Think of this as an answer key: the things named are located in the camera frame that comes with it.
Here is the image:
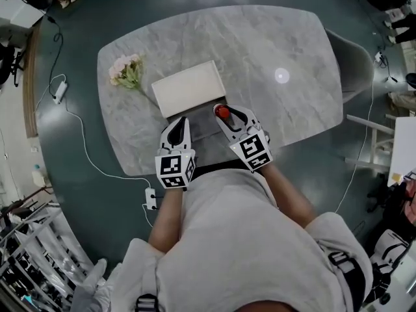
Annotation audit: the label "person's grey shirt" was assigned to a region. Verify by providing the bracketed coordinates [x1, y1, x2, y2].
[72, 168, 374, 312]

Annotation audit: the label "person's left forearm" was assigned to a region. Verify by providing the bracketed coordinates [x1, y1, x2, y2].
[148, 185, 191, 255]

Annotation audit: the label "pink flower bouquet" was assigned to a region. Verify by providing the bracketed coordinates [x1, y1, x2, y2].
[108, 53, 157, 110]

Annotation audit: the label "grey shell chair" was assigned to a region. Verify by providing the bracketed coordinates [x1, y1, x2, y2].
[324, 27, 375, 105]

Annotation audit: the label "metal shelf rack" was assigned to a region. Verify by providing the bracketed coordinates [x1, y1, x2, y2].
[0, 203, 95, 312]

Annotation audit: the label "person's right forearm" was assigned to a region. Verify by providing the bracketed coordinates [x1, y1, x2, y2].
[259, 164, 319, 231]

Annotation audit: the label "black cable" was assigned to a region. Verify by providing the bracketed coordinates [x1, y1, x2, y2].
[46, 14, 64, 77]

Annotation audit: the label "white power cable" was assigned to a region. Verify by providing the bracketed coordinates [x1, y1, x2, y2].
[33, 73, 153, 192]

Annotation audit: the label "person's black trousers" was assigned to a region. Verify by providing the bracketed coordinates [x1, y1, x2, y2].
[194, 160, 253, 179]

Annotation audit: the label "white machine with black joints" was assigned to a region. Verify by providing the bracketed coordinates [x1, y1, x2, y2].
[369, 228, 411, 274]

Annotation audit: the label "white desk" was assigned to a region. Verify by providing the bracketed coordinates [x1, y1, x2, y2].
[0, 0, 46, 42]

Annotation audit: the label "long white power strip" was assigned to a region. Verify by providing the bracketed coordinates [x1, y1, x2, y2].
[51, 74, 68, 105]

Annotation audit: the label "short white power strip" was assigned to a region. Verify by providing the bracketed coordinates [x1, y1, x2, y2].
[144, 187, 159, 211]

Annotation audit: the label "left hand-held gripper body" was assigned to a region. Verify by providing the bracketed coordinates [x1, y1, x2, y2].
[155, 141, 197, 192]

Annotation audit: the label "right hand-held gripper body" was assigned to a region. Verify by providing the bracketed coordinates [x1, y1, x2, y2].
[228, 123, 274, 174]

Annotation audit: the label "white frame rack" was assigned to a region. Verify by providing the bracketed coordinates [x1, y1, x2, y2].
[343, 113, 397, 172]

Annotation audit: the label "white side table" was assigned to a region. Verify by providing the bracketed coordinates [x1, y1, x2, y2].
[386, 116, 416, 188]

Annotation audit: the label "thin white cable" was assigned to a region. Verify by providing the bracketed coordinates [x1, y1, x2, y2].
[333, 76, 376, 215]

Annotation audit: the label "white box with grey inside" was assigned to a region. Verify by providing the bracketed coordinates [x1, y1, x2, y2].
[150, 60, 230, 142]

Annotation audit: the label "black harness strap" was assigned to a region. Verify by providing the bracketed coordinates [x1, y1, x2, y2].
[135, 293, 160, 312]
[327, 251, 359, 274]

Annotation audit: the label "black office chair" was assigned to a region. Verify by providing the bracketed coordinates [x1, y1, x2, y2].
[0, 41, 26, 87]

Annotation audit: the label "small red-capped bottle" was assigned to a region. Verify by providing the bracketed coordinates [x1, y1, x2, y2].
[213, 103, 232, 121]

